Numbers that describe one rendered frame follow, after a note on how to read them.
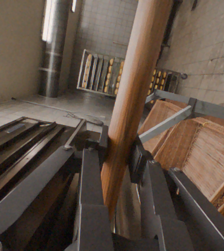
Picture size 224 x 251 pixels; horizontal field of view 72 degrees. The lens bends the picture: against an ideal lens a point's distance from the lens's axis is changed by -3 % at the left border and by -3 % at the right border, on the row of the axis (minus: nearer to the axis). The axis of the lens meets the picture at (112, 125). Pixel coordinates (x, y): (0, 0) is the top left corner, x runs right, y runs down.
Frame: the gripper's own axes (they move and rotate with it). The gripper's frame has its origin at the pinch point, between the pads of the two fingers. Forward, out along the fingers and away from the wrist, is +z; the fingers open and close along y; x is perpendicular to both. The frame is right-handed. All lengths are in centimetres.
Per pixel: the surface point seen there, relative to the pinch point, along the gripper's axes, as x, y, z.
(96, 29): 143, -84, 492
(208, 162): -23, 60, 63
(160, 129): -4.3, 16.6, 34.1
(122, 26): 169, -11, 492
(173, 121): -0.7, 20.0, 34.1
